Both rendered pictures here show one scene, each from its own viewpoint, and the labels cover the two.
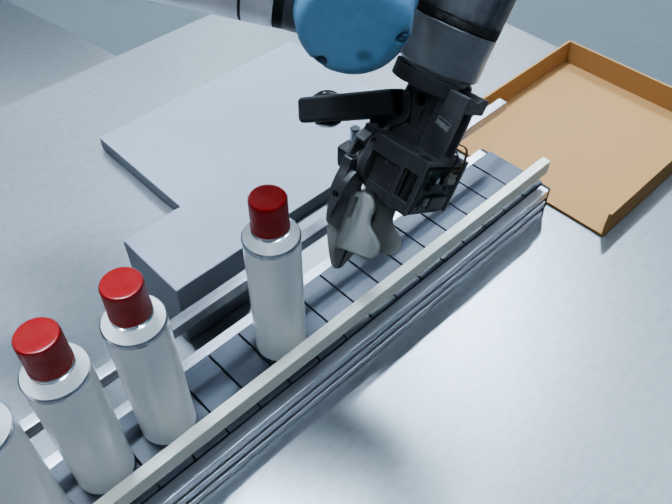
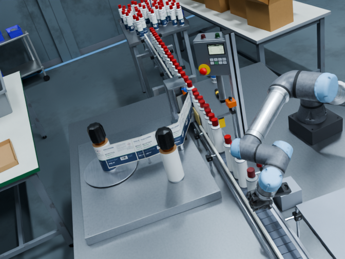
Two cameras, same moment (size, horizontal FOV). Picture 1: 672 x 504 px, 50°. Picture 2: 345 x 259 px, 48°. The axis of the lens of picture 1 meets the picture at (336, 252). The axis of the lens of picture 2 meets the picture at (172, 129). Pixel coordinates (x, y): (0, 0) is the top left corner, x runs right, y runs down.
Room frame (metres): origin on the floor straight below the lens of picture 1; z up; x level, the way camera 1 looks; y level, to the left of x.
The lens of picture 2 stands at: (0.96, -1.06, 2.18)
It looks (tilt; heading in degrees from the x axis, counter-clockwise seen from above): 33 degrees down; 128
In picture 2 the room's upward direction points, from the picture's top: 15 degrees counter-clockwise
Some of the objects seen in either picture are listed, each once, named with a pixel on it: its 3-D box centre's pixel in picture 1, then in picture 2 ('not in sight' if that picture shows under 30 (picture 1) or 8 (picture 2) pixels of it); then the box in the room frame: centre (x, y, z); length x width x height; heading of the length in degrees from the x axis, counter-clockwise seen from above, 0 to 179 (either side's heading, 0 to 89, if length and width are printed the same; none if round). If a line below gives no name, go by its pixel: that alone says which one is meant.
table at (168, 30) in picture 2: not in sight; (161, 60); (-1.44, 2.13, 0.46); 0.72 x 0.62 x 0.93; 134
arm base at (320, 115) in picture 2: not in sight; (311, 108); (0.51, 0.72, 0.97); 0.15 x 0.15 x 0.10
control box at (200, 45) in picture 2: not in sight; (214, 54); (0.11, 0.50, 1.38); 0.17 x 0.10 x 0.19; 9
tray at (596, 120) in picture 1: (584, 127); not in sight; (0.82, -0.35, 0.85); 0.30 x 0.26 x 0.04; 134
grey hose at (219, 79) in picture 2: not in sight; (219, 84); (0.08, 0.55, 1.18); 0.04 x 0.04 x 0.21
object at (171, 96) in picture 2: not in sight; (179, 100); (-0.23, 0.61, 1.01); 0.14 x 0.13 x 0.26; 134
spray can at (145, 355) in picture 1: (148, 361); (242, 168); (0.33, 0.16, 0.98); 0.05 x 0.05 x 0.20
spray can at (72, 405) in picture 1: (75, 411); (236, 160); (0.29, 0.20, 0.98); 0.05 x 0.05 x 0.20
